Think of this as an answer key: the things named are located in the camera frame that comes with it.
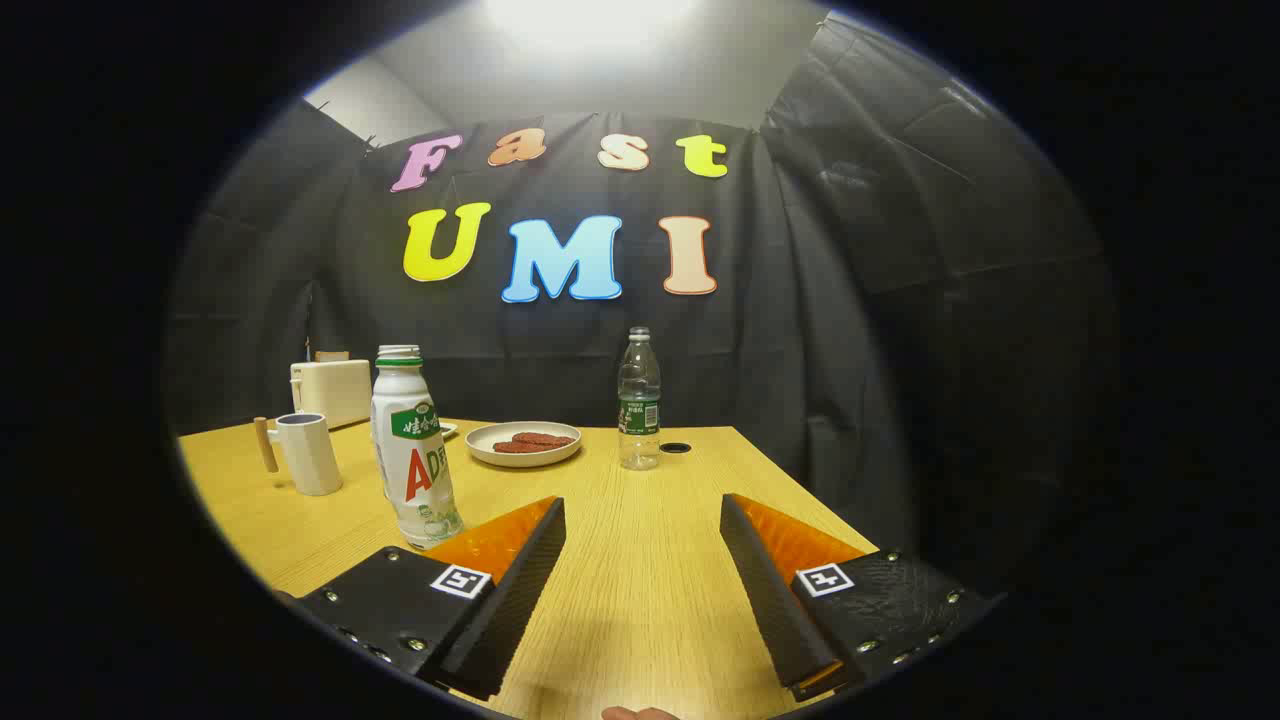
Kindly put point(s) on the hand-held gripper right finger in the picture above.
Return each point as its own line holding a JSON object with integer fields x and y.
{"x": 770, "y": 600}

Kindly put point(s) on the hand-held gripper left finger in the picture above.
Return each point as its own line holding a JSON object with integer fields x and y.
{"x": 520, "y": 590}

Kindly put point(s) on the white juice bottle green label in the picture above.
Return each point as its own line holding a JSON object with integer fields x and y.
{"x": 415, "y": 470}

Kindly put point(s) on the clear plastic water bottle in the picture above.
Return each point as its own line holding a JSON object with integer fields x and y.
{"x": 639, "y": 400}

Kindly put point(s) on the wooden table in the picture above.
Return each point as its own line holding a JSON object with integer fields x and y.
{"x": 640, "y": 560}

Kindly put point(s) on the red meat slice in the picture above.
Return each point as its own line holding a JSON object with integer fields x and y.
{"x": 515, "y": 448}
{"x": 545, "y": 438}

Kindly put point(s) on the white round plate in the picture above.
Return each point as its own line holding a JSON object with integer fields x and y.
{"x": 485, "y": 448}

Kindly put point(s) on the black backdrop cloth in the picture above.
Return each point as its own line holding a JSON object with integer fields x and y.
{"x": 800, "y": 350}

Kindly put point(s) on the cream toaster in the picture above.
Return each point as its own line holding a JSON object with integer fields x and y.
{"x": 335, "y": 395}

